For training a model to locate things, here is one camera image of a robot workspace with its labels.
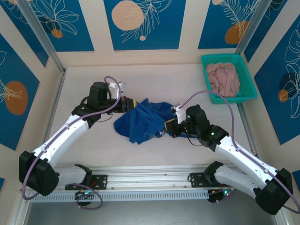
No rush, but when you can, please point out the blue printed t-shirt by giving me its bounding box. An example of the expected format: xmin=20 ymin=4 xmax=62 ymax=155
xmin=113 ymin=97 xmax=179 ymax=145

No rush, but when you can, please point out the crumpled pink cloth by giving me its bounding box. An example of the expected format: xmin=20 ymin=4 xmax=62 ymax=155
xmin=205 ymin=62 xmax=241 ymax=98

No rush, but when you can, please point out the blue poster with white flower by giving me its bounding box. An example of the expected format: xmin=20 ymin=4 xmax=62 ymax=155
xmin=27 ymin=0 xmax=95 ymax=53

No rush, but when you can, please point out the teal plastic mesh basket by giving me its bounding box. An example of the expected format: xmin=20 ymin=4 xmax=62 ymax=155
xmin=201 ymin=53 xmax=258 ymax=105

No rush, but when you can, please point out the blue poster with beige circle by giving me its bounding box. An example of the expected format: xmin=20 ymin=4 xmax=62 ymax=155
xmin=104 ymin=0 xmax=187 ymax=51

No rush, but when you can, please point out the small circuit board with LEDs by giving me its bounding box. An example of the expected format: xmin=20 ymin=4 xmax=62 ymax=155
xmin=207 ymin=188 xmax=235 ymax=203
xmin=75 ymin=190 xmax=97 ymax=200

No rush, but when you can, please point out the blue poster with orange circle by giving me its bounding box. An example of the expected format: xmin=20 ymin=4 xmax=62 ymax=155
xmin=0 ymin=32 xmax=40 ymax=151

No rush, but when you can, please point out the grey metal sheet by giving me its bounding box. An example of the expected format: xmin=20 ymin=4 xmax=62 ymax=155
xmin=23 ymin=201 xmax=278 ymax=225

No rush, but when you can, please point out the blue poster with fern leaf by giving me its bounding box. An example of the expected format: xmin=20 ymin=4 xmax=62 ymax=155
xmin=198 ymin=0 xmax=261 ymax=50

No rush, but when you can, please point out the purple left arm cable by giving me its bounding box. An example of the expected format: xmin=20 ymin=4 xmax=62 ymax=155
xmin=22 ymin=76 xmax=122 ymax=210

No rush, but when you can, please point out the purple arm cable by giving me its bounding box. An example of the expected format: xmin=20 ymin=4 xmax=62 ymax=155
xmin=178 ymin=90 xmax=300 ymax=214
xmin=22 ymin=76 xmax=122 ymax=210

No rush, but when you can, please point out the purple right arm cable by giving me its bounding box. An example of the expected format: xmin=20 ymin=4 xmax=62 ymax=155
xmin=178 ymin=90 xmax=300 ymax=214

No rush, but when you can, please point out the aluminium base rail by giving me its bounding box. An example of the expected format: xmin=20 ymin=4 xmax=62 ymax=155
xmin=20 ymin=164 xmax=279 ymax=193

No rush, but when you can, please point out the grey slotted cable duct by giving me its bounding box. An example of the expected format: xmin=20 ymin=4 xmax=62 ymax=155
xmin=30 ymin=190 xmax=209 ymax=203

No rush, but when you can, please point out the aluminium corner post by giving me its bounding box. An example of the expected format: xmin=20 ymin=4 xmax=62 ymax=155
xmin=235 ymin=0 xmax=270 ymax=56
xmin=16 ymin=0 xmax=68 ymax=75

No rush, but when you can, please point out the blue floral wall poster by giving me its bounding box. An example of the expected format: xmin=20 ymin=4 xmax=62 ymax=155
xmin=0 ymin=0 xmax=49 ymax=68
xmin=249 ymin=0 xmax=289 ymax=63

